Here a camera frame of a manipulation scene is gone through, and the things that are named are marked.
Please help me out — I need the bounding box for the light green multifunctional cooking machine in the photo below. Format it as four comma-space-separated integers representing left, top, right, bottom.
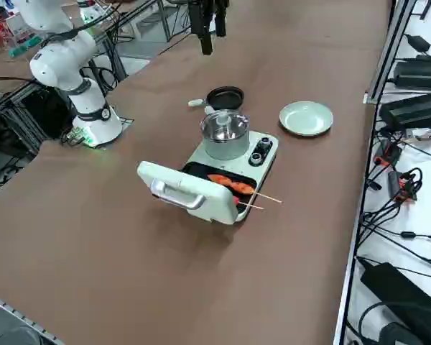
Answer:
136, 129, 279, 226

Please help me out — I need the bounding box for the black frying pan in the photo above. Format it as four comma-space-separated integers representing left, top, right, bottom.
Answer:
188, 85, 245, 111

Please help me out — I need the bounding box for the glass pot lid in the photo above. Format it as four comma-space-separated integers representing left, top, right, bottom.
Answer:
200, 110, 251, 142

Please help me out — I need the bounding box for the light green plate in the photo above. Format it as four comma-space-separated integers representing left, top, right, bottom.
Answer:
279, 101, 334, 137

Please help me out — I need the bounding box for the sausage on wooden skewer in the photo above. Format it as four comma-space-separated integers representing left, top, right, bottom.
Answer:
206, 173, 284, 205
232, 195, 265, 211

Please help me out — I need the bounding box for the black box under table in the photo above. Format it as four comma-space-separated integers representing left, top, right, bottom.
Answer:
21, 86, 76, 139

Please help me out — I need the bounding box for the small black adapter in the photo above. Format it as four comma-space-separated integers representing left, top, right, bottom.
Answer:
404, 34, 431, 53

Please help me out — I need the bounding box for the long black power brick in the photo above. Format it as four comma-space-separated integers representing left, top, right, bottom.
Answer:
379, 91, 431, 130
393, 59, 431, 91

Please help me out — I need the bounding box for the orange and black connector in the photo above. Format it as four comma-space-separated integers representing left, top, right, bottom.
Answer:
375, 138, 403, 166
387, 170, 417, 204

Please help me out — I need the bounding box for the black power strip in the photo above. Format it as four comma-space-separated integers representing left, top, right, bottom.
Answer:
358, 262, 431, 345

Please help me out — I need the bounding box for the aluminium frame post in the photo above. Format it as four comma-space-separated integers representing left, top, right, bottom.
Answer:
365, 0, 420, 106

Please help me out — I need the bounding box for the aluminium table rail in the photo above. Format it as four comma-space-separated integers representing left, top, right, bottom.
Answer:
0, 290, 64, 345

